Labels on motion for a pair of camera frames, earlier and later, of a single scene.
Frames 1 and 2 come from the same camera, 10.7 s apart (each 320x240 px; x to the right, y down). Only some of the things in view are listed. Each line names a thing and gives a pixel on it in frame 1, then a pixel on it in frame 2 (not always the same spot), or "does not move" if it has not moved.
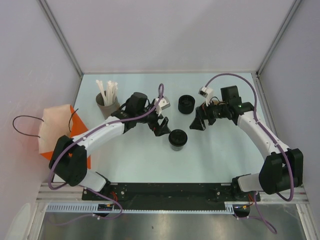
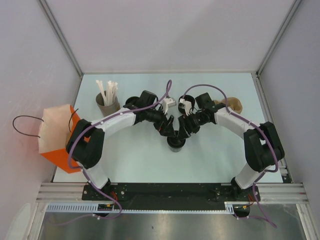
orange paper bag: x=57 y=121 does not move
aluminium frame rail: x=66 y=193 does not move
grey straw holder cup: x=106 y=111 does not move
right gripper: x=198 y=123 → x=185 y=124
